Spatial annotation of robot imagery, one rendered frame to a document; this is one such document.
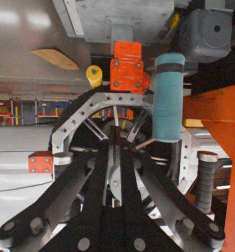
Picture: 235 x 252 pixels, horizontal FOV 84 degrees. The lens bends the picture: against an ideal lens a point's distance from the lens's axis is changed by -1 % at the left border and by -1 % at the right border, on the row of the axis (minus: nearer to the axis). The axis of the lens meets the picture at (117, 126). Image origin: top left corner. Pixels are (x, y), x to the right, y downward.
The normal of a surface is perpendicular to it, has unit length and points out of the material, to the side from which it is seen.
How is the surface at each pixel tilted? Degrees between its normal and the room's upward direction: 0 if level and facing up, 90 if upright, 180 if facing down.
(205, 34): 90
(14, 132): 90
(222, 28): 90
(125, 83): 90
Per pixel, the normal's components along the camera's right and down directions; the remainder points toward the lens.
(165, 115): -0.45, 0.07
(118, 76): 0.10, 0.08
